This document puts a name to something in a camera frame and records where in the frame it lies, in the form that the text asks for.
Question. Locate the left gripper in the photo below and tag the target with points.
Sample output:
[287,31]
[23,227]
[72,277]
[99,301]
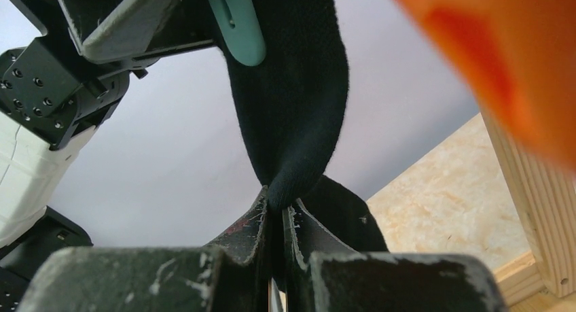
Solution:
[74,75]

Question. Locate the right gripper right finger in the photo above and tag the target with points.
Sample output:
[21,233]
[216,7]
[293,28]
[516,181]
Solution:
[325,274]

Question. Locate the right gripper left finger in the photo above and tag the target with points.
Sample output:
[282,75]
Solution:
[229,273]

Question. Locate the black sock front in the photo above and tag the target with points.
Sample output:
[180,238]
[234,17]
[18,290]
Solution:
[291,109]

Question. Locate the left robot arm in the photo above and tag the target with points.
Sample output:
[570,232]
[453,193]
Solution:
[30,171]

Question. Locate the wooden hanger rack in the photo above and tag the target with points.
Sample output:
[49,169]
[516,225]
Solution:
[542,279]

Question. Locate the teal clothespin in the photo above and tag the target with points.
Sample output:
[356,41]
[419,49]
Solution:
[240,29]

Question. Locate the orange clothespin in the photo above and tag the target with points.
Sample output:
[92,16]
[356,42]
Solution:
[518,56]

